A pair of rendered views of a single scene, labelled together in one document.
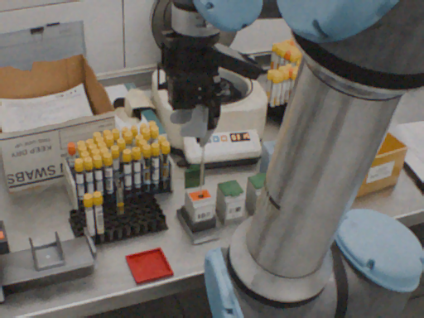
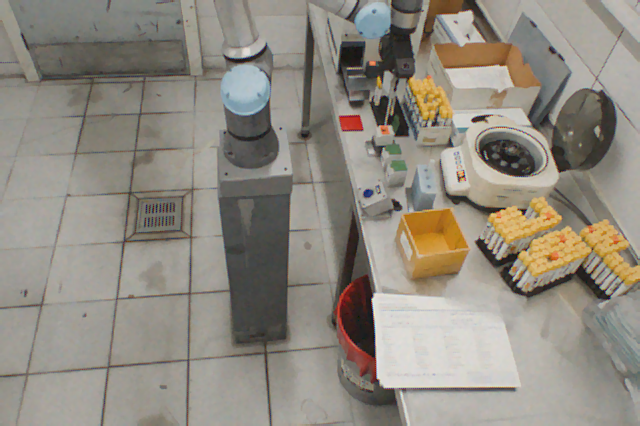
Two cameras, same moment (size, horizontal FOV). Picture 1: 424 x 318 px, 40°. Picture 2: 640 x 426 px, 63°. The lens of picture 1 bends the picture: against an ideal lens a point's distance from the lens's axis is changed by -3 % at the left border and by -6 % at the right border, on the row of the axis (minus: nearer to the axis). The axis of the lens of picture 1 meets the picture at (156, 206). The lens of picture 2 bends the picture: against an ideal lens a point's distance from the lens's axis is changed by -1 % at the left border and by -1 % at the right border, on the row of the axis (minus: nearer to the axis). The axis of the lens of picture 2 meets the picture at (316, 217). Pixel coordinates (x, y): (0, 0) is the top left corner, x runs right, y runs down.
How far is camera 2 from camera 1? 1.55 m
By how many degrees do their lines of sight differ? 64
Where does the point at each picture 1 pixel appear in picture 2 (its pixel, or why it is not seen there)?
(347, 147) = not seen: outside the picture
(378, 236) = (244, 79)
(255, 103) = (481, 170)
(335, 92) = not seen: outside the picture
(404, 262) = (226, 82)
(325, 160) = not seen: outside the picture
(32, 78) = (521, 71)
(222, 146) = (452, 166)
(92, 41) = (566, 93)
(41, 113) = (491, 84)
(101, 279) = (345, 106)
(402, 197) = (393, 276)
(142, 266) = (351, 120)
